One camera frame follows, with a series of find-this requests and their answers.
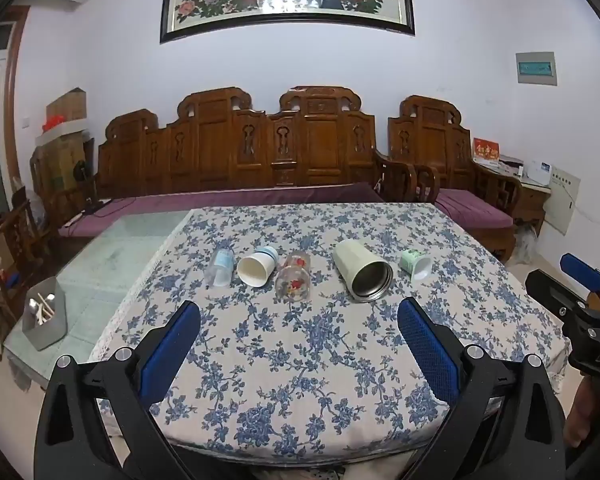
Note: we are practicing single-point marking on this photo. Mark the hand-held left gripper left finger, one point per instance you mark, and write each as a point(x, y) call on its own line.
point(172, 345)

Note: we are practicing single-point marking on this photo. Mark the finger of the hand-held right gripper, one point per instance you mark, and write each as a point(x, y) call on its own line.
point(582, 270)
point(550, 287)

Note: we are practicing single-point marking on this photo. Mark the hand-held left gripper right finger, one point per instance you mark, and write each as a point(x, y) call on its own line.
point(427, 355)

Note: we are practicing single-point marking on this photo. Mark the small green cup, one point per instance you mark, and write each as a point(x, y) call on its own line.
point(414, 264)

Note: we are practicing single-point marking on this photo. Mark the clear plastic cup blue label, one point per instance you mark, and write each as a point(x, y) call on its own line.
point(221, 266)

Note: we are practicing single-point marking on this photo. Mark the white paper cup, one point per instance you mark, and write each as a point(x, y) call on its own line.
point(256, 270)

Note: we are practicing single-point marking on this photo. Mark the cream steel tumbler cup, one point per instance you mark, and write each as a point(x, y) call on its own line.
point(357, 265)

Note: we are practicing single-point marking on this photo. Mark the glass cup red flower print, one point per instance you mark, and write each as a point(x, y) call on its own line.
point(294, 277)

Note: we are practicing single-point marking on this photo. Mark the person's right hand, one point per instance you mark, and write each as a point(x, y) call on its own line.
point(592, 410)

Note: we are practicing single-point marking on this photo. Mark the wooden side table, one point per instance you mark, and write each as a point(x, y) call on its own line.
point(532, 205)

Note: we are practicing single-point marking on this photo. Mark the white device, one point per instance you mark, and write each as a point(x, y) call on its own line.
point(537, 172)

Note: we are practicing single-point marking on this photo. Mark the purple armchair cushion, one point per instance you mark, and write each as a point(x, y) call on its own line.
point(472, 210)

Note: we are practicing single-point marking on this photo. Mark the glass table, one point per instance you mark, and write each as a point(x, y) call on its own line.
point(115, 250)

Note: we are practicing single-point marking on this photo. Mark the blue floral tablecloth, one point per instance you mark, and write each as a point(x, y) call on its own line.
point(290, 360)

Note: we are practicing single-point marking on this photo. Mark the white printer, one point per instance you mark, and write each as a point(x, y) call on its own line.
point(510, 165)

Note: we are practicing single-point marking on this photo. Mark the grey utensil holder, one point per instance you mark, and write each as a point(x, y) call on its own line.
point(45, 332)

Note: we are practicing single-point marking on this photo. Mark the bundle of chopsticks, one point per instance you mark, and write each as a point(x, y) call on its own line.
point(42, 307)

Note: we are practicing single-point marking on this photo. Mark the red gift box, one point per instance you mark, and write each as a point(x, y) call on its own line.
point(486, 152)

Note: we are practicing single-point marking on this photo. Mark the purple sofa cushion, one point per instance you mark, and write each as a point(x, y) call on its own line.
point(220, 197)

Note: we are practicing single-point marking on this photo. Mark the wooden chair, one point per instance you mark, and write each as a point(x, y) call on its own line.
point(10, 260)

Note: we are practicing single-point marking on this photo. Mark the carved wooden armchair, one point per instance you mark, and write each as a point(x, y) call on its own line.
point(430, 140)

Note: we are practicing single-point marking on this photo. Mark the carved wooden sofa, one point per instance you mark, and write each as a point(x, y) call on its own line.
point(215, 145)

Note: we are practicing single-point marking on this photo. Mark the grey electrical panel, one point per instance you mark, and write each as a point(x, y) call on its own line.
point(536, 69)

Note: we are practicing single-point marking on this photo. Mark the large cardboard box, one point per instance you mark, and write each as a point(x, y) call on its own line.
point(60, 160)

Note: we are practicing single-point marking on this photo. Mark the small cardboard box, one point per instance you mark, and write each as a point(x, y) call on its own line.
point(67, 105)

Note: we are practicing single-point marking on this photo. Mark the white wall panel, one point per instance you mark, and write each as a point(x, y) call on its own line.
point(564, 200)

